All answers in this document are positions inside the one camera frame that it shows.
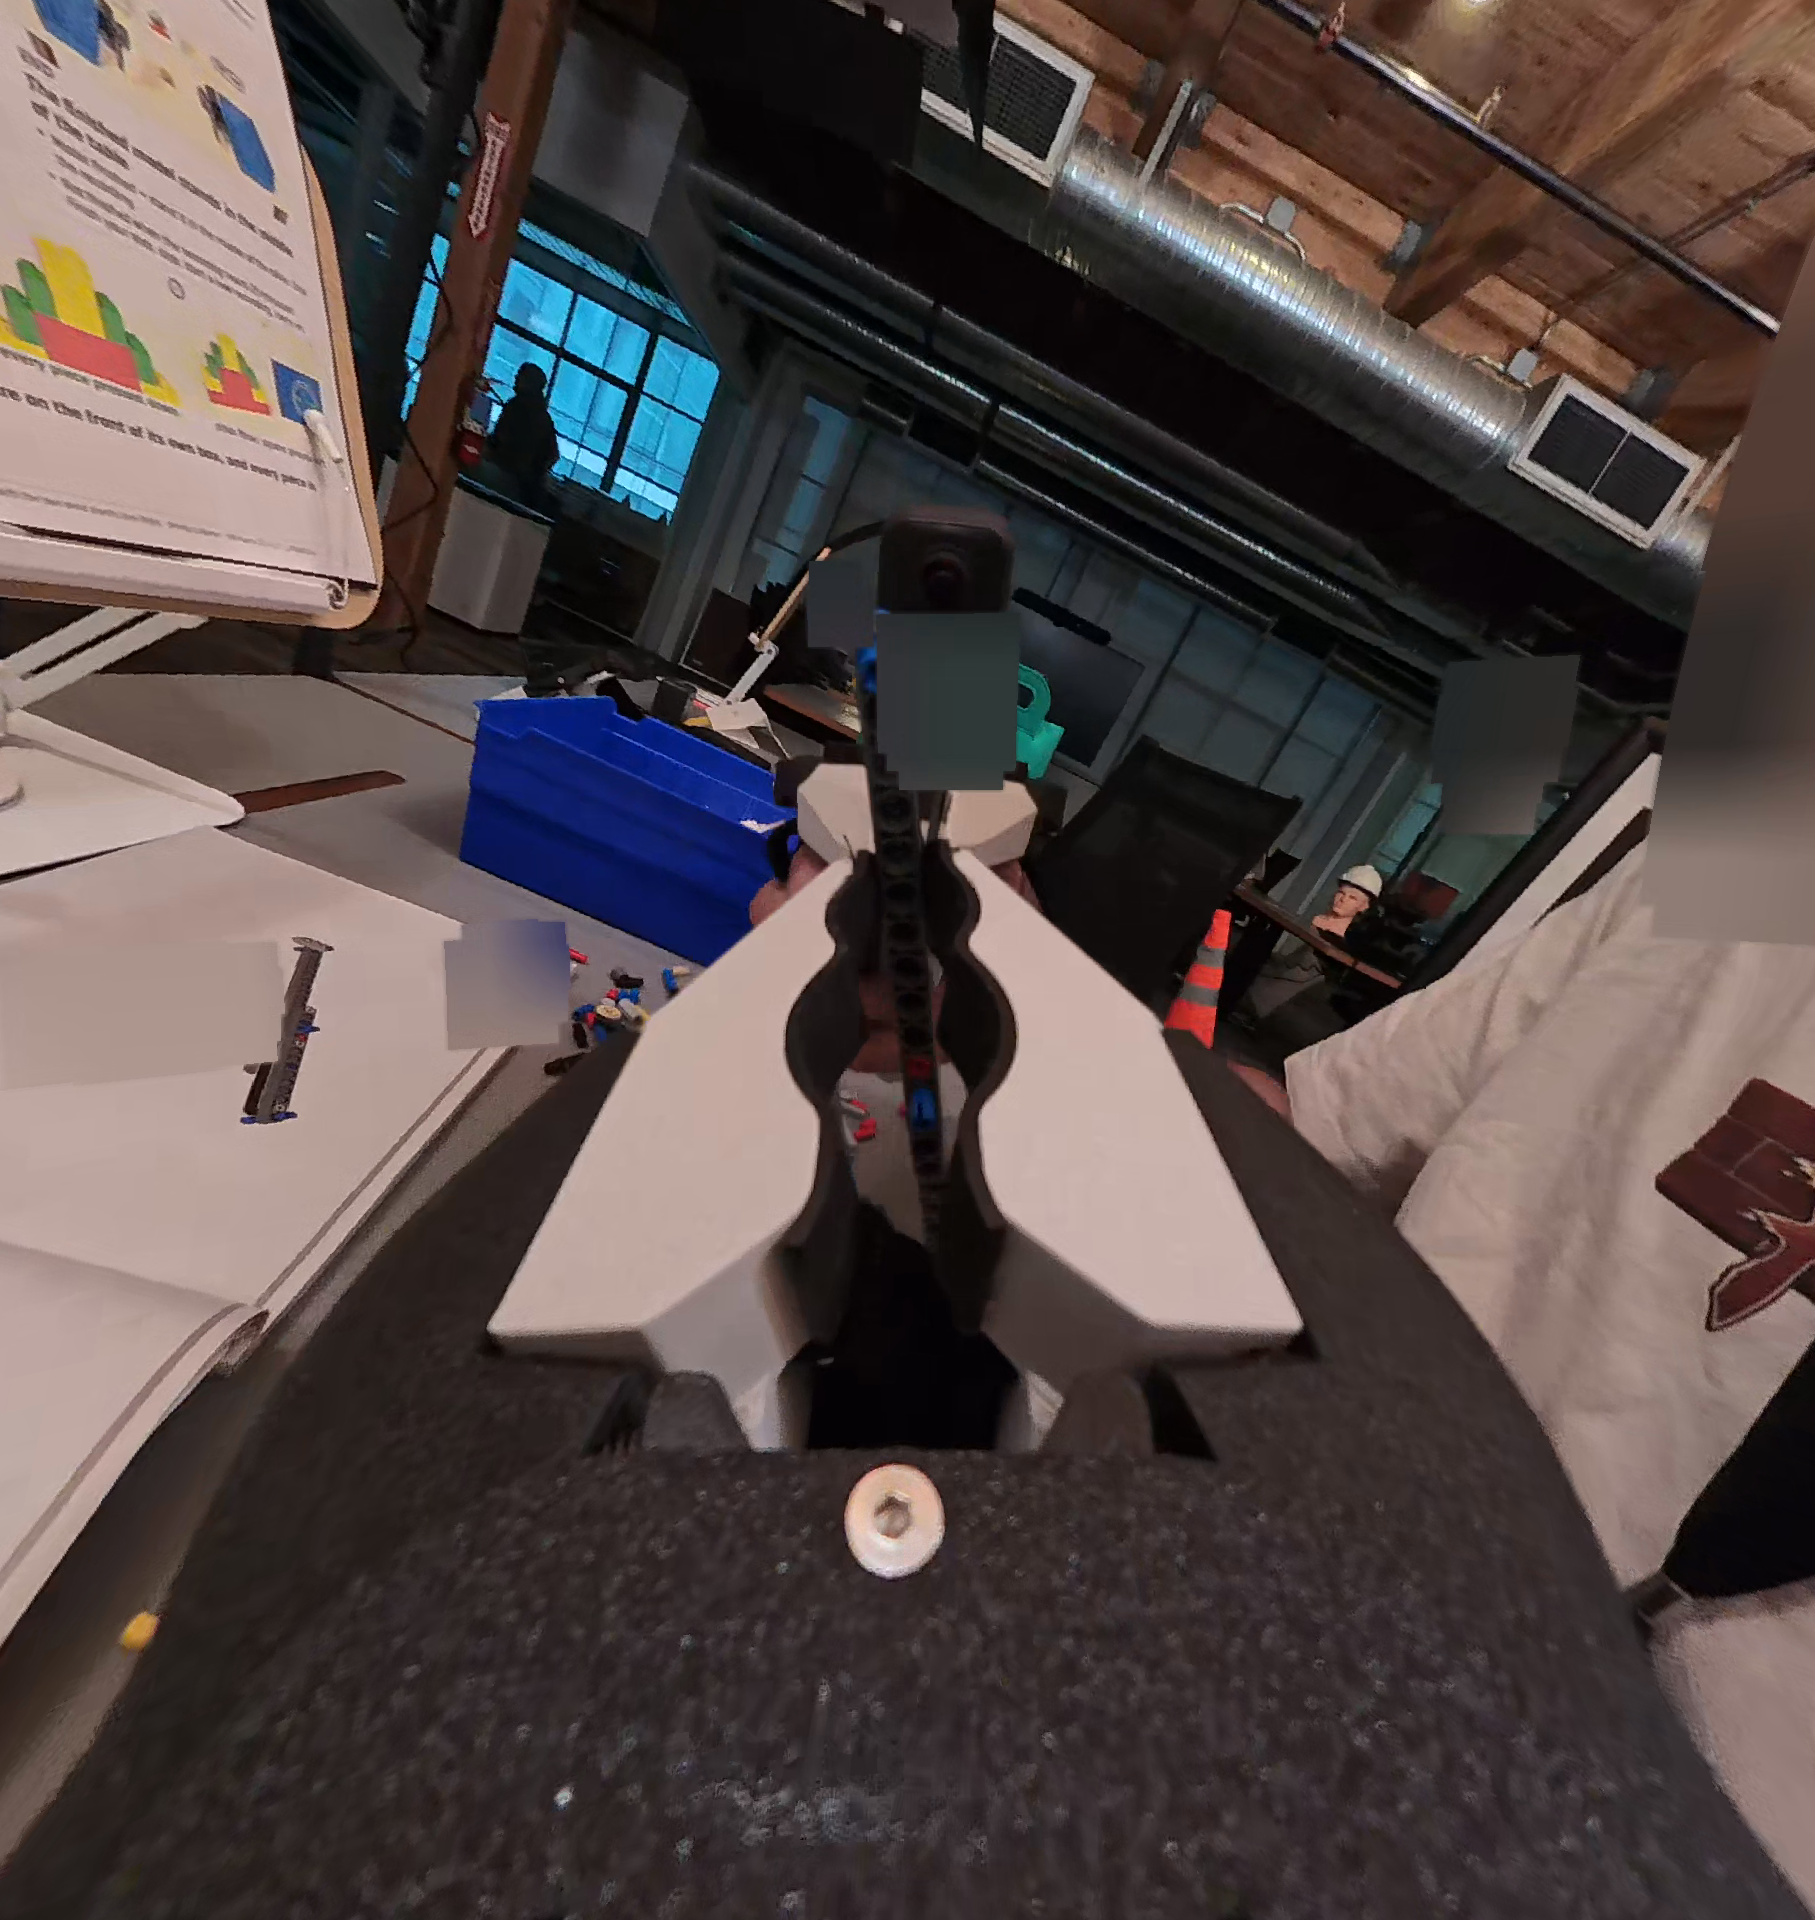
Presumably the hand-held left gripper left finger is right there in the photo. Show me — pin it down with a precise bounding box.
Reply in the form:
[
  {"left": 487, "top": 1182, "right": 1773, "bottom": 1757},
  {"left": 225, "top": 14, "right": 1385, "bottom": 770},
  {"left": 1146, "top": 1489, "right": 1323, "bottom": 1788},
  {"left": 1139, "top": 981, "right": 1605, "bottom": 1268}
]
[{"left": 486, "top": 855, "right": 856, "bottom": 1450}]

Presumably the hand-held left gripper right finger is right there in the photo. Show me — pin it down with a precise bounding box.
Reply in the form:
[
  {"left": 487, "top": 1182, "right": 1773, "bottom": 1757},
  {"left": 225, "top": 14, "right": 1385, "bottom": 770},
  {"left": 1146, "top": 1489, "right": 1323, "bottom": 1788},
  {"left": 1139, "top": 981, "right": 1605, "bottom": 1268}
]
[{"left": 929, "top": 848, "right": 1308, "bottom": 1450}]

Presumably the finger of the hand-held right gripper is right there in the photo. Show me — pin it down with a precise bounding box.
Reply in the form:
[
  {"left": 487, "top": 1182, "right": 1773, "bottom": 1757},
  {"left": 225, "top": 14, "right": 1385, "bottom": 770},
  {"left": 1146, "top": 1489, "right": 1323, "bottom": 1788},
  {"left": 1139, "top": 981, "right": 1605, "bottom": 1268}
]
[
  {"left": 793, "top": 766, "right": 885, "bottom": 867},
  {"left": 943, "top": 783, "right": 1047, "bottom": 875}
]

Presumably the grey and black lego beam assembly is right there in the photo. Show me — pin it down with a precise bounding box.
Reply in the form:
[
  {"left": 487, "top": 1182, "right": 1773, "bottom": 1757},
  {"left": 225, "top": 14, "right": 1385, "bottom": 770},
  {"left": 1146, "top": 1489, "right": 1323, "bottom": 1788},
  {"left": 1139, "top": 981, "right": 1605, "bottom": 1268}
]
[{"left": 851, "top": 652, "right": 951, "bottom": 1247}]

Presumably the pile of mixed small lego pieces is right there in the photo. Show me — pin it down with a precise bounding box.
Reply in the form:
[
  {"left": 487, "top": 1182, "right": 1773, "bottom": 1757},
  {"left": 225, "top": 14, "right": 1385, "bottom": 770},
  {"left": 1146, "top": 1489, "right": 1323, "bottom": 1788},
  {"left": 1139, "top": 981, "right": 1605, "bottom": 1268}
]
[{"left": 544, "top": 945, "right": 699, "bottom": 1080}]

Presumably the lego instruction booklet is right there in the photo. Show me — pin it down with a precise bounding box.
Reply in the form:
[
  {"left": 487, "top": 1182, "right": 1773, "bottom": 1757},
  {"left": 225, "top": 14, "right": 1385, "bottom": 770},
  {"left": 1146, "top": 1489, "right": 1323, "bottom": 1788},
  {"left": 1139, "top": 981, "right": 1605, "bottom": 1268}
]
[{"left": 0, "top": 829, "right": 578, "bottom": 1713}]

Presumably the orange traffic cone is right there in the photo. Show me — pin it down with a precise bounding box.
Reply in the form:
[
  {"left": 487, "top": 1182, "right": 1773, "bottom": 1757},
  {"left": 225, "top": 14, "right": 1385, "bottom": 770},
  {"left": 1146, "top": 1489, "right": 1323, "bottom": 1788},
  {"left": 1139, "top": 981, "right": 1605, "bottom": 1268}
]
[{"left": 1161, "top": 908, "right": 1238, "bottom": 1053}]

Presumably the blue plastic bin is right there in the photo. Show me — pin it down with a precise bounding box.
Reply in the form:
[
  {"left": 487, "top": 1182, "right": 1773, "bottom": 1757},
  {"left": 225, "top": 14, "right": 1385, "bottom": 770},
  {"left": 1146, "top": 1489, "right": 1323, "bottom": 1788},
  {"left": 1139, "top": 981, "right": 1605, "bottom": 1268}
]
[{"left": 460, "top": 683, "right": 801, "bottom": 966}]

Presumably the white vent grille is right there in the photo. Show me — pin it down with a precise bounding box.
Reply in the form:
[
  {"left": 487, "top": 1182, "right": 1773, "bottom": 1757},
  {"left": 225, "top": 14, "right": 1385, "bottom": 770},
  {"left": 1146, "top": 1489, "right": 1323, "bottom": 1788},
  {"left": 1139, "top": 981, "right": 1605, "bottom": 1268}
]
[
  {"left": 1506, "top": 376, "right": 1707, "bottom": 546},
  {"left": 919, "top": 16, "right": 1098, "bottom": 185}
]

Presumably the printed instruction sheet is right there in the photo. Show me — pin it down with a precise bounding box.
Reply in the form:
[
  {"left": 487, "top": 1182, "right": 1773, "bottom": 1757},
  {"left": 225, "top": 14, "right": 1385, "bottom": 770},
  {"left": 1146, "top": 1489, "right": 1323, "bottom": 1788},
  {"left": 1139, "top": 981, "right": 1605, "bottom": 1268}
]
[{"left": 0, "top": 0, "right": 346, "bottom": 580}]

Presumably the white pedestal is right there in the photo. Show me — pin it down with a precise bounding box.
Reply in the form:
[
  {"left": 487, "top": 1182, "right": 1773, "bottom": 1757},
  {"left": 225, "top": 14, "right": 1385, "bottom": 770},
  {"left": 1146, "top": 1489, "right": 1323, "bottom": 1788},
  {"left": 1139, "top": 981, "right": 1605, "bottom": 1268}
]
[{"left": 424, "top": 488, "right": 552, "bottom": 635}]

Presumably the silver air duct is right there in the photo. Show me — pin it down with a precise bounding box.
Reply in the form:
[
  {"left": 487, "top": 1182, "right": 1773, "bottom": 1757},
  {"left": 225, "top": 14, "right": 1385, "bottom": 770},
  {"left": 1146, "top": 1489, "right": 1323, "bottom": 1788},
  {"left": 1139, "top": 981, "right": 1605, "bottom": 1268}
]
[{"left": 1048, "top": 127, "right": 1726, "bottom": 618}]

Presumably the wooden post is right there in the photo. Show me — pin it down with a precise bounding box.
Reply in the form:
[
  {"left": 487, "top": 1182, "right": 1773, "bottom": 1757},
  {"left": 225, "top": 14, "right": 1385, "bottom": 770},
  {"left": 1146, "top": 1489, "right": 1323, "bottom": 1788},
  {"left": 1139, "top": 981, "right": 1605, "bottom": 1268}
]
[{"left": 373, "top": 0, "right": 578, "bottom": 633}]

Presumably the black shoulder strap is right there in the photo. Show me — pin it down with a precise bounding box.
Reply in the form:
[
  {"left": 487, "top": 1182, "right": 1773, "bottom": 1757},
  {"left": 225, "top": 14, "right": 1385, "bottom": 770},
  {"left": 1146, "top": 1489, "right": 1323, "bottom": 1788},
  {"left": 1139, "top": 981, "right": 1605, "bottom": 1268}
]
[{"left": 1627, "top": 1305, "right": 1815, "bottom": 1629}]

